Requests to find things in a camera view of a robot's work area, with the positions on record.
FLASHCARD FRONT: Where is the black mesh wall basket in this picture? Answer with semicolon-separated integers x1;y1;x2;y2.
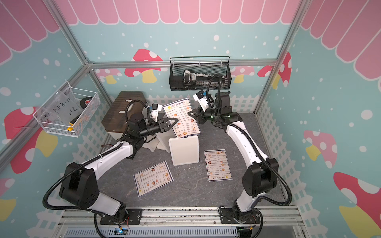
169;56;232;91

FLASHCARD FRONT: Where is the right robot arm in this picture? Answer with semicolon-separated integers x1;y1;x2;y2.
188;74;292;223

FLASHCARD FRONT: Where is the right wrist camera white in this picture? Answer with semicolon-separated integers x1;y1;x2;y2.
193;90;209;112

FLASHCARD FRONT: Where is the black tape roll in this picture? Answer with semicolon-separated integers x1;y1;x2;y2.
79;97;93;109

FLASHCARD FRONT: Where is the socket tool set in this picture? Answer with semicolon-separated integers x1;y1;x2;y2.
183;70;225;89

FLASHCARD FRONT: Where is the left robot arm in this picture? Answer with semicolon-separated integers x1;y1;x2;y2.
42;100;178;223

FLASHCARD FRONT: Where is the brown lid storage box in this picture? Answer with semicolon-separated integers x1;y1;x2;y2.
102;91;146;140

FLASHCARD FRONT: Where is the small circuit board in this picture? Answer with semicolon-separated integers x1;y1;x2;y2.
114;228;129;236

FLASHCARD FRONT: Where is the dim sum menu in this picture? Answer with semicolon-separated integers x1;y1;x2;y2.
134;161;174;197
163;98;201;138
204;149;232;182

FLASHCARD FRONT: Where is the clear plastic labelled bag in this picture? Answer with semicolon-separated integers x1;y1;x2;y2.
38;88;83;126

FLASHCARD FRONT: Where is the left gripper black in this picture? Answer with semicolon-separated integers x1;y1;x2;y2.
139;118;178;137

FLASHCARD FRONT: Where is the yellow black utility knife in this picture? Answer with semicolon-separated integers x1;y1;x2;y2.
67;115;81;133

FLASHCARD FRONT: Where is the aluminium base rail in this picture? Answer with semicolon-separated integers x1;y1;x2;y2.
53;206;309;238

